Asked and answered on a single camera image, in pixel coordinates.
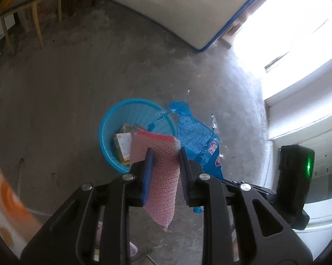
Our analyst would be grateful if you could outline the large blue snack bag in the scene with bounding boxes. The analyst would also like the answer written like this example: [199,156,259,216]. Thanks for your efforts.
[158,101,224,214]

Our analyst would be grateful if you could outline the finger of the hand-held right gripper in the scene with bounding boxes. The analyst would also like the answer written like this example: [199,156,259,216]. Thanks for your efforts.
[221,179,278,199]

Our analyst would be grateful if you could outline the blue plastic wastebasket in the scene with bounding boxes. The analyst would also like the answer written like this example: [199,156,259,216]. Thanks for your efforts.
[99,98,177,173]

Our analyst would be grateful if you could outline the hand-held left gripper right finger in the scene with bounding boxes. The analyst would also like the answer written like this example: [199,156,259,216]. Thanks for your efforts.
[178,147,313,265]

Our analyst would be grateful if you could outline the yellow carton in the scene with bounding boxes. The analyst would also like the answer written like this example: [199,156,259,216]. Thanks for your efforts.
[113,132,133,165]

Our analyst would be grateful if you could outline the wooden chair with black seat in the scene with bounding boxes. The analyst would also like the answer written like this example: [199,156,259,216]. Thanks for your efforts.
[0,0,63,54]

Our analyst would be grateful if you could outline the pink foam mesh pad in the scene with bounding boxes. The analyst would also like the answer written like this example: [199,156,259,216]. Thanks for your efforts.
[130,131,181,232]

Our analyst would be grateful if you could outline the pink slipper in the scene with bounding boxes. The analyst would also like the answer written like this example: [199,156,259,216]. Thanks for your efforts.
[95,221,139,258]

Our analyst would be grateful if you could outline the white mattress with blue edge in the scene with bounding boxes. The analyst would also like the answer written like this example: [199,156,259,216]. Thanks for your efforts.
[95,0,277,51]

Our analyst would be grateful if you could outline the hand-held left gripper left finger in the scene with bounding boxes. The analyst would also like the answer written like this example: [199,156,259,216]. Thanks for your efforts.
[20,148,155,265]

